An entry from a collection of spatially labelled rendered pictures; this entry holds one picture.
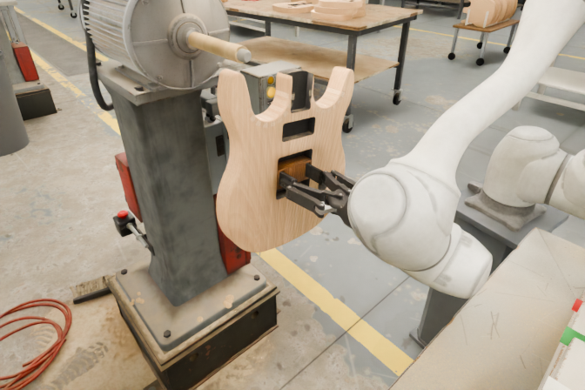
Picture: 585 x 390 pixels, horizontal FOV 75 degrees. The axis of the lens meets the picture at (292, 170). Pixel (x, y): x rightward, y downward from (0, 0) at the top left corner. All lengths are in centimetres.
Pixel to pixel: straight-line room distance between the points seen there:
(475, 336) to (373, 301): 126
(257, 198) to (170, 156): 47
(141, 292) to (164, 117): 75
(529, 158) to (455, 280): 69
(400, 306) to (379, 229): 149
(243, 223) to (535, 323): 53
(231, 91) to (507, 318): 58
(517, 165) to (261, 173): 76
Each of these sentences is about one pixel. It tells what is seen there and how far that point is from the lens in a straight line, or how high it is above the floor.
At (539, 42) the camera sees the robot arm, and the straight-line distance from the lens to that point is 77.
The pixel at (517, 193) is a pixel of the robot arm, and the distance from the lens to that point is 129.
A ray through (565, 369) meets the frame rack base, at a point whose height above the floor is 110.
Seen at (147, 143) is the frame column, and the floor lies 95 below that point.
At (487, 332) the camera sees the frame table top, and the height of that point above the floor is 93.
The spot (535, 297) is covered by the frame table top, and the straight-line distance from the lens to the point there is 78.
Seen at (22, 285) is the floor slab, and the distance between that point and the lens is 234.
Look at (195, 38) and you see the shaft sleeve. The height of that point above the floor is 126.
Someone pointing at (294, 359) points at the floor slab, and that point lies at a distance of 171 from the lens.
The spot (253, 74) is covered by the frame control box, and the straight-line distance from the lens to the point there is 110.
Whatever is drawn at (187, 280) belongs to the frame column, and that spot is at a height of 38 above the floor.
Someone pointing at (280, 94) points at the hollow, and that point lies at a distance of 77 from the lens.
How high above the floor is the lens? 144
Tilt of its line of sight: 31 degrees down
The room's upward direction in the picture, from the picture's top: straight up
